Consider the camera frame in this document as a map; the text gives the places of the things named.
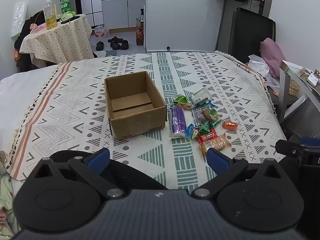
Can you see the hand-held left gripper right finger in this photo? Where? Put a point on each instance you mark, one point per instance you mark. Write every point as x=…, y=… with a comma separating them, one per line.
x=217, y=159

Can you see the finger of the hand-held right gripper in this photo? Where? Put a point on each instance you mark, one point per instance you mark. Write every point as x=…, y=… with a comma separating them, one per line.
x=287, y=148

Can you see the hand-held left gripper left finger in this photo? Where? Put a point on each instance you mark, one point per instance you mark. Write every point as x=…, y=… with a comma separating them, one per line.
x=99, y=159

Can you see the red-edged biscuit packet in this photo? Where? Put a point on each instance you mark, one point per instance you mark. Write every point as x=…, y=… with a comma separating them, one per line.
x=216, y=142

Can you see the red candy packet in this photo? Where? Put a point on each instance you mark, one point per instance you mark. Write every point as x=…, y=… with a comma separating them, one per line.
x=207, y=135

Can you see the green-edged biscuit packet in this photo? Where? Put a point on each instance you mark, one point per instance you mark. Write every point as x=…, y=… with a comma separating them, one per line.
x=210, y=114

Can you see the purple snack packet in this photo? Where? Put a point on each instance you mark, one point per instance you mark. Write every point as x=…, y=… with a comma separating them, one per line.
x=177, y=121

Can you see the blue candy packet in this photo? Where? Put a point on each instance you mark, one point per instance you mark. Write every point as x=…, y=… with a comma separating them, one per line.
x=190, y=130
x=208, y=103

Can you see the brown cardboard box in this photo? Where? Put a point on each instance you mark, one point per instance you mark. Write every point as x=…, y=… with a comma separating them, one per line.
x=135, y=106

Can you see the clear peanut snack packet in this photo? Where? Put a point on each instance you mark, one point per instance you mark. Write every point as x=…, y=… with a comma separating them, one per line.
x=183, y=104

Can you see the clear cake packet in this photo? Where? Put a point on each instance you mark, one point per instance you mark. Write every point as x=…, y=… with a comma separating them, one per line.
x=200, y=95

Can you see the green candy packet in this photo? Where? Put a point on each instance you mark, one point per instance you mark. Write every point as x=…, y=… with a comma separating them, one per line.
x=179, y=98

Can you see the green snack packet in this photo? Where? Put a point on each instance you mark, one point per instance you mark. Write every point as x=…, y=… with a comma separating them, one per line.
x=203, y=127

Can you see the orange candy packet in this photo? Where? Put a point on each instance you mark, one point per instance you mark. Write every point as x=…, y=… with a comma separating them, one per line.
x=229, y=125

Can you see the grey metal desk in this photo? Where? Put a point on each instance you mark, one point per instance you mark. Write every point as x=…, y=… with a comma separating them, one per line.
x=305, y=105

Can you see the clear purple candy packet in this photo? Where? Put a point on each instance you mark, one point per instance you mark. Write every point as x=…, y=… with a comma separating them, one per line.
x=199, y=115

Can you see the red paper packet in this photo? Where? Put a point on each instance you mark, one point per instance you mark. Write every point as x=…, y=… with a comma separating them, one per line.
x=274, y=94

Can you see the wicker basket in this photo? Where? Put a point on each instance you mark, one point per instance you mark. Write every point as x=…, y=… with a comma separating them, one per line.
x=294, y=88

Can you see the patterned blanket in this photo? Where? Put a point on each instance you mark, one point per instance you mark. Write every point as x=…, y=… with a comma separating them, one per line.
x=75, y=100

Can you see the white plastic bag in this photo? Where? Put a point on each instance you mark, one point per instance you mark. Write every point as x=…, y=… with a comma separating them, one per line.
x=258, y=66

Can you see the pink cloth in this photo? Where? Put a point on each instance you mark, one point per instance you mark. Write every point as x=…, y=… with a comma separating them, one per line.
x=272, y=55

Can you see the green floral cloth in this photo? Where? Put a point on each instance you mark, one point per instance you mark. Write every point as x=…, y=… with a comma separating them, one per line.
x=5, y=200

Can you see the white bed sheet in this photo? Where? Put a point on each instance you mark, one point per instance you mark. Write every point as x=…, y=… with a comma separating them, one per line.
x=22, y=80

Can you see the black slipper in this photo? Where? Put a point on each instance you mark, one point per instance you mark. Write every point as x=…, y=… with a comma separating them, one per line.
x=125, y=45
x=114, y=40
x=116, y=46
x=99, y=46

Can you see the black chair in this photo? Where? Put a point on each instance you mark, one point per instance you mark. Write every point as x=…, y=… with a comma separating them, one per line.
x=250, y=35

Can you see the table with dotted tablecloth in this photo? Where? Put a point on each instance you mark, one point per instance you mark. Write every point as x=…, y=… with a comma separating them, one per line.
x=60, y=40

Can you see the red-brown bottle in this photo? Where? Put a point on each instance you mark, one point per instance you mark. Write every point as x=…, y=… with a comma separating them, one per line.
x=139, y=33

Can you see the green tissue pack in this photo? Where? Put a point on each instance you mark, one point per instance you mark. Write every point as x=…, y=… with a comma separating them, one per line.
x=68, y=15

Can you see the white refrigerator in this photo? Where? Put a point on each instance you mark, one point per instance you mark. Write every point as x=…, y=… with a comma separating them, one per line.
x=180, y=15

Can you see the spray bottle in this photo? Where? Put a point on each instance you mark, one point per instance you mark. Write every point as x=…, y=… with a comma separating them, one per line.
x=142, y=16

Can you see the grey kitchen cabinet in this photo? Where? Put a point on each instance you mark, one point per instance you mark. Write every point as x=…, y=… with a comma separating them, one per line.
x=120, y=10

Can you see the dark clothes pile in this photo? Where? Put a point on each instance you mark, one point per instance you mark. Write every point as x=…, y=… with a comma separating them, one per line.
x=25, y=27

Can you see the yellow oil bottle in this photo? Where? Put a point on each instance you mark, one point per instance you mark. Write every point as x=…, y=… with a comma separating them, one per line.
x=50, y=15

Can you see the green soda bottle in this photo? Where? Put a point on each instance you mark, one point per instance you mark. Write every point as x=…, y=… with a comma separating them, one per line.
x=65, y=4

